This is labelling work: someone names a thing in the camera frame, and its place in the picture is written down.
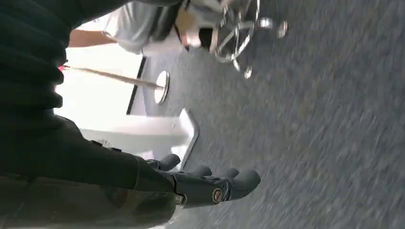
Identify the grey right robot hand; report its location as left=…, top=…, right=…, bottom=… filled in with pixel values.
left=0, top=113, right=262, bottom=229

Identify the grey kiosk stand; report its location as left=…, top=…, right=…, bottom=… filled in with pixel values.
left=78, top=108, right=200, bottom=172

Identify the person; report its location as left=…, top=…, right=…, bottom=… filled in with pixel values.
left=67, top=0, right=222, bottom=56

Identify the black office chair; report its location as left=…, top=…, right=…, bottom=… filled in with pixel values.
left=196, top=0, right=289, bottom=80

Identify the chrome stanchion post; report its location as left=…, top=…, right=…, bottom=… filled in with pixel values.
left=58, top=64, right=171, bottom=106

